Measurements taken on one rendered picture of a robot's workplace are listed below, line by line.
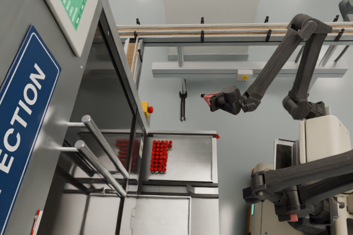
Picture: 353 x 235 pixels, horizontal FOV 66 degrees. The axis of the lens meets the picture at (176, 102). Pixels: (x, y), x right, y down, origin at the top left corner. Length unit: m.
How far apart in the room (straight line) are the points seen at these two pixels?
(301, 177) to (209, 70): 1.52
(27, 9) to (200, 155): 1.22
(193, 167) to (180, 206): 0.21
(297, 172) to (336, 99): 2.18
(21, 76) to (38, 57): 0.06
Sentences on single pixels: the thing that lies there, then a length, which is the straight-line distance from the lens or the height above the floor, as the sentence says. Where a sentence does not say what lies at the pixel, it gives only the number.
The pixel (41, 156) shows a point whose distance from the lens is 0.58.
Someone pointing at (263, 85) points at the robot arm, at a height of 1.39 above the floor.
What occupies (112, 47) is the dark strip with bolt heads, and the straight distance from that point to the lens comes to 0.98.
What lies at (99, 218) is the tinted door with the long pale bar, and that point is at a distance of 0.94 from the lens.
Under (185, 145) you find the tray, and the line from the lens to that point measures 1.58.
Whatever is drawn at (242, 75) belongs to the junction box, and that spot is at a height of 0.52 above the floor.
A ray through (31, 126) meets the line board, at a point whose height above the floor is 1.93.
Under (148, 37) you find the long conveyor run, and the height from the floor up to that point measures 0.93.
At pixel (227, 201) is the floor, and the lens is 2.40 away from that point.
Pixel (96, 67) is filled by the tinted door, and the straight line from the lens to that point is 0.85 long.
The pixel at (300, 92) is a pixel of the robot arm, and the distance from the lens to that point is 1.30.
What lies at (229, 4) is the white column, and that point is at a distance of 2.61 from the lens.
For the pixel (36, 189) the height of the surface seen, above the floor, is 1.85.
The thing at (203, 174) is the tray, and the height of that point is 0.88.
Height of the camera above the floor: 2.33
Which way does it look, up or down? 57 degrees down
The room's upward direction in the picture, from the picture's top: 6 degrees counter-clockwise
